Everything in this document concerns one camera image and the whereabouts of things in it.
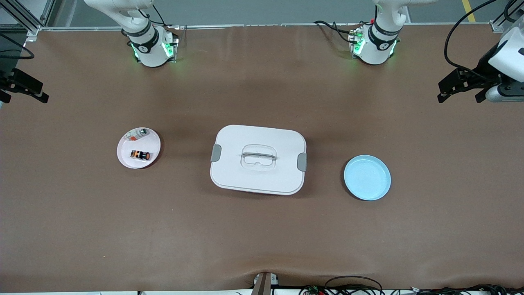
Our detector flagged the white lidded storage box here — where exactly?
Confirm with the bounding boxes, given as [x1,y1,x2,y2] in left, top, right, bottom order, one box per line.
[210,125,307,195]

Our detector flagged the light blue round plate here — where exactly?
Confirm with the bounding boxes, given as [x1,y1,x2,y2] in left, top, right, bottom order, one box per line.
[343,154,392,201]

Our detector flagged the pink round plate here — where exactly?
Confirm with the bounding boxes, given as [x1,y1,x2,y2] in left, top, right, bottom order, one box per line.
[117,127,161,170]

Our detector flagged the brown table mat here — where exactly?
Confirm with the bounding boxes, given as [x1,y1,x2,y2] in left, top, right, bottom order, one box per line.
[0,25,524,292]

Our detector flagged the black arm base cable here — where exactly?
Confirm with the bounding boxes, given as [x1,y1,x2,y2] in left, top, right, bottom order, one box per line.
[151,4,181,29]
[314,20,361,43]

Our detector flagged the metal table edge rail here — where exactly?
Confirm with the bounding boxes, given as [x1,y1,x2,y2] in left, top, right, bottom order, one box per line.
[39,23,496,31]

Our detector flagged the black cable bundle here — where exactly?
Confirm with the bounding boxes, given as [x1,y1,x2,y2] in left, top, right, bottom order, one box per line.
[411,284,524,295]

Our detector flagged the black looped cable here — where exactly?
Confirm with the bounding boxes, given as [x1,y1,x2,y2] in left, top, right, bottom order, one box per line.
[324,275,384,295]

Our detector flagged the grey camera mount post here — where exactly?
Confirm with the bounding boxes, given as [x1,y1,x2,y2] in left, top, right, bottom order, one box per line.
[251,272,280,295]

